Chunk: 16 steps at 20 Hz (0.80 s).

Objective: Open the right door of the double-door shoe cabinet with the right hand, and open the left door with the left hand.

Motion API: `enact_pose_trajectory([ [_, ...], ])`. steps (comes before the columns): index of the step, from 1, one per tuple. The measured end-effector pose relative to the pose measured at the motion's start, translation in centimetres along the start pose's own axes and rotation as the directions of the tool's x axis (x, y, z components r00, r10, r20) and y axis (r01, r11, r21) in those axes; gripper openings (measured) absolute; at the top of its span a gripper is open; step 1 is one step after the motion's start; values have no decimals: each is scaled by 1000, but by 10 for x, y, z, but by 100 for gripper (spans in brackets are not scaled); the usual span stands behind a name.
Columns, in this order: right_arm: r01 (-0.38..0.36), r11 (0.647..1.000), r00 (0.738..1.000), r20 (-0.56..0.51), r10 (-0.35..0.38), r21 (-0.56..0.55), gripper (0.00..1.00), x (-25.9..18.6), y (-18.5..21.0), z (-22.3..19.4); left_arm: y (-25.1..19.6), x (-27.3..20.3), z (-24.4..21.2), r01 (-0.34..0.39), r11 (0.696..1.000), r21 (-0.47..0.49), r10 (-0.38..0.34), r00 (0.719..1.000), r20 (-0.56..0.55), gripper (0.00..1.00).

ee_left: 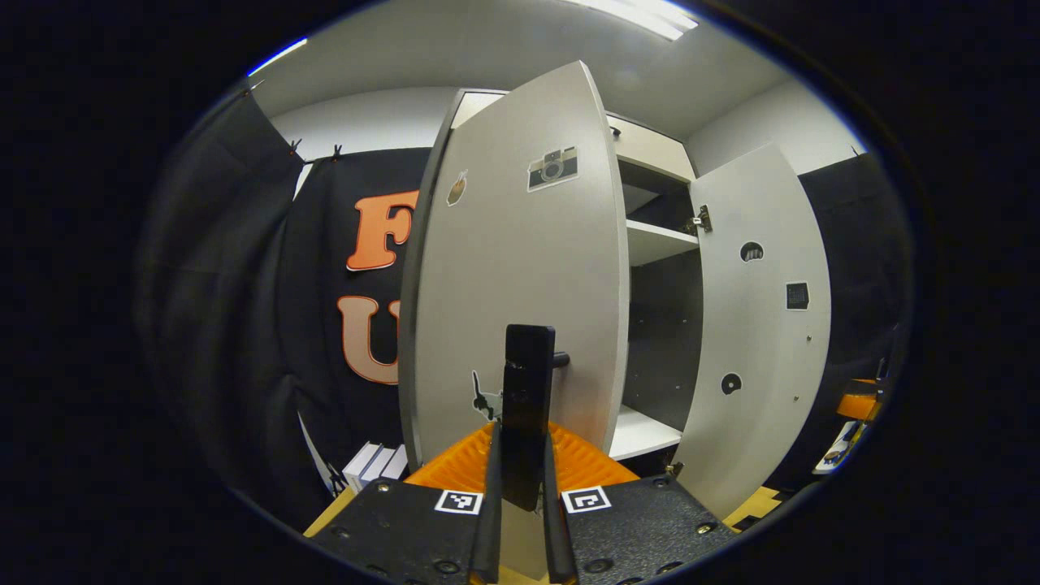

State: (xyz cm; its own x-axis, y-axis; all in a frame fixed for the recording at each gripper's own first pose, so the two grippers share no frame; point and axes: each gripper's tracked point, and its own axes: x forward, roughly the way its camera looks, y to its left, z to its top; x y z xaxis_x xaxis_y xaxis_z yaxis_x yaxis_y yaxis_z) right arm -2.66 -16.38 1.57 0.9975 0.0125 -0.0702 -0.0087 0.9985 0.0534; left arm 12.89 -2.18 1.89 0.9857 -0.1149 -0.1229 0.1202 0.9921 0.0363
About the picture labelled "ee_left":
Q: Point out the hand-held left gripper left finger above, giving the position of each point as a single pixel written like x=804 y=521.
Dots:
x=490 y=536

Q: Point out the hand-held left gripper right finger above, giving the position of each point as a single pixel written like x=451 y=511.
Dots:
x=559 y=544

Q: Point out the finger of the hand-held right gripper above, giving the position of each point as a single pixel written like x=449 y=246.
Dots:
x=860 y=400

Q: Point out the headphone sticker cabinet door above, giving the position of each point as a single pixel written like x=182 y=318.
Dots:
x=756 y=341

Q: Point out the beige double-door shoe cabinet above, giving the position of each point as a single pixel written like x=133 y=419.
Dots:
x=662 y=325

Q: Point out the camera sticker cabinet door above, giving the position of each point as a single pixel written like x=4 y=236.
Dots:
x=520 y=260

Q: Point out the metal door hinge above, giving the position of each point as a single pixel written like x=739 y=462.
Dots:
x=700 y=219
x=673 y=469

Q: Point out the white cabinet shelf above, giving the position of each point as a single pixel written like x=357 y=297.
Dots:
x=654 y=240
x=642 y=435

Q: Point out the white patterned item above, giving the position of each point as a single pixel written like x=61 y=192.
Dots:
x=841 y=451

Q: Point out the white box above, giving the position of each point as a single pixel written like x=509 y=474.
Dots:
x=361 y=463
x=385 y=465
x=398 y=465

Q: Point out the black backdrop cloth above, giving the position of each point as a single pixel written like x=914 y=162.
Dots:
x=244 y=284
x=861 y=244

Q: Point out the long ceiling light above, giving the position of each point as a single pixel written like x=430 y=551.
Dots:
x=642 y=15

